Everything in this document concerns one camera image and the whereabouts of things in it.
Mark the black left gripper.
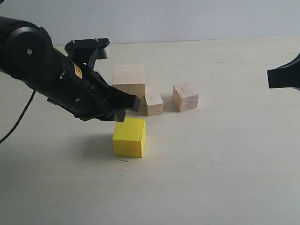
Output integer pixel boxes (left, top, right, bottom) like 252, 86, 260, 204
32, 51, 141, 122

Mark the large wooden cube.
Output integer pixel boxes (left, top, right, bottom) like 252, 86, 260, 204
112, 64, 146, 110

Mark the yellow cube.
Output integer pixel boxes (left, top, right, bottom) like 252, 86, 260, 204
112, 118, 146, 158

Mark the small wooden cube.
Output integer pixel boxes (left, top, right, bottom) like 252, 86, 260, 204
145, 93, 164, 116

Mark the medium wooden cube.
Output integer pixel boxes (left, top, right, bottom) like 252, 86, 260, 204
172, 82, 199, 112

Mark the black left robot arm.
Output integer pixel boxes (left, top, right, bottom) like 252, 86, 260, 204
0, 17, 141, 122

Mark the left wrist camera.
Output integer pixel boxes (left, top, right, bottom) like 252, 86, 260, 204
64, 38, 110, 68

